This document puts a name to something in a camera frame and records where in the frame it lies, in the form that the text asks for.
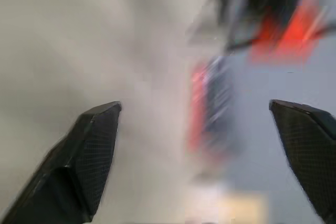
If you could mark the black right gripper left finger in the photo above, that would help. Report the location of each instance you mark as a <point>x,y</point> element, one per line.
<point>78,161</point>

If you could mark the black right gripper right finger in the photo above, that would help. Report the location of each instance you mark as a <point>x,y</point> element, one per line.
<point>309,145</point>

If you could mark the red hex key holder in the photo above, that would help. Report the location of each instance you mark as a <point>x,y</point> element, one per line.
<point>210,113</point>

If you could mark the red and black object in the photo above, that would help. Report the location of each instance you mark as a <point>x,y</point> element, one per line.
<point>273,19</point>

